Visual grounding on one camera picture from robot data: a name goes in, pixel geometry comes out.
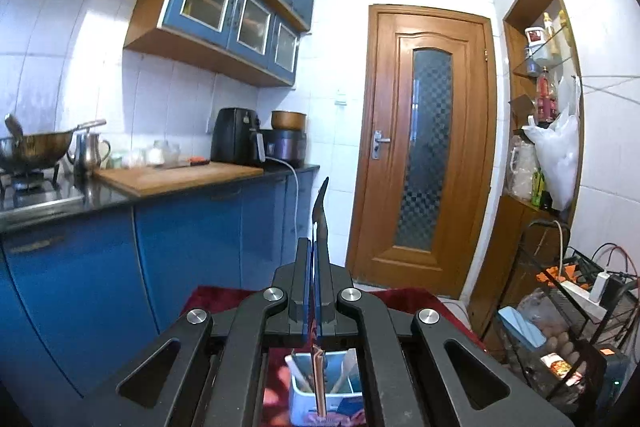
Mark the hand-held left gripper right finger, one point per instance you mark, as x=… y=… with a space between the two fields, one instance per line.
x=324 y=287

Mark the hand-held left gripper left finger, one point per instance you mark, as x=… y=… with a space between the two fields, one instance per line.
x=304 y=287

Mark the metal fork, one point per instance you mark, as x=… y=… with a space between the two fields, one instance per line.
x=320 y=212

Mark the light blue utensil holder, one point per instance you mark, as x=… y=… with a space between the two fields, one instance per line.
x=305 y=407

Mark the maroon pink printed blanket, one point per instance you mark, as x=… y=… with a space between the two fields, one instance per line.
x=220 y=299

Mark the white plastic fork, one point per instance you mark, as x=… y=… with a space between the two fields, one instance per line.
x=300 y=374

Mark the wooden door with glass panel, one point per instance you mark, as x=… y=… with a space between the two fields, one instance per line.
x=380 y=207

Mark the blue pink cardboard label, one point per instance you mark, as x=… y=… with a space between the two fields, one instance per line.
x=350 y=404

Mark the dark rice cooker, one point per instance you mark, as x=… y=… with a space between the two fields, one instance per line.
x=285 y=147

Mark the kitchen knife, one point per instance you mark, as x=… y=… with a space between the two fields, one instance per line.
x=199 y=162

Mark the black air fryer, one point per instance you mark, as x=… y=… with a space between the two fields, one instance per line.
x=232 y=137

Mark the brown pot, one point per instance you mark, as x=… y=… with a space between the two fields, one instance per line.
x=289 y=121

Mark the wooden cutting board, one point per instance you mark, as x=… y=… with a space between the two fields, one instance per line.
x=175 y=177

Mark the glass jar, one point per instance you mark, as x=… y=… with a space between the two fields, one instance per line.
x=173 y=152
x=156 y=154

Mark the wooden shelf niche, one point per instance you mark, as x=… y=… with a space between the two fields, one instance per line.
x=515 y=227

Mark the light blue plastic lid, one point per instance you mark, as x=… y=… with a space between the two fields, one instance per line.
x=522 y=327

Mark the black countertop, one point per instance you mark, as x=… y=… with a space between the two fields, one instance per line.
x=107 y=197

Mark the green bottle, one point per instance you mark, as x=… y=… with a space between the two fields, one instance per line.
x=540 y=189

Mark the pile of potatoes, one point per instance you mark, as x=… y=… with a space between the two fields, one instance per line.
x=555 y=342

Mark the white tube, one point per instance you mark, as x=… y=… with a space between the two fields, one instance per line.
x=561 y=237

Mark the snack packet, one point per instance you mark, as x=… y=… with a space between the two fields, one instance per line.
x=560 y=367

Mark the metal pitcher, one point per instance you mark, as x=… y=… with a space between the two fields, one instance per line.
x=87 y=154

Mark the white power strip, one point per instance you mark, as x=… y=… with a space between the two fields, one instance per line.
x=580 y=297

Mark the white plastic bag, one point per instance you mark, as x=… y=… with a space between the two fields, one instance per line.
x=555 y=157

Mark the white charger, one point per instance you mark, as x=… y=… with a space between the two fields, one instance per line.
x=600 y=287

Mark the gas stove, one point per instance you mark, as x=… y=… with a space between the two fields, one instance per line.
x=30 y=194

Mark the red bottle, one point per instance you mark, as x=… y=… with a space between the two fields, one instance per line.
x=546 y=97

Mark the metal wok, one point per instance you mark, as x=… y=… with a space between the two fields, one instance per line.
x=35 y=149

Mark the dark blue appliance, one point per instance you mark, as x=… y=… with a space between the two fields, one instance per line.
x=614 y=377

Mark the white jar with red label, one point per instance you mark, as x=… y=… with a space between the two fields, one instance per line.
x=539 y=44

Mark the metal ladle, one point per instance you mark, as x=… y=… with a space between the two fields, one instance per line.
x=14 y=127

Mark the yellow bottle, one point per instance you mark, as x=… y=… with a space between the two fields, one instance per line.
x=566 y=29

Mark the white wall switch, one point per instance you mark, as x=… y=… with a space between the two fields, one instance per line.
x=341 y=98

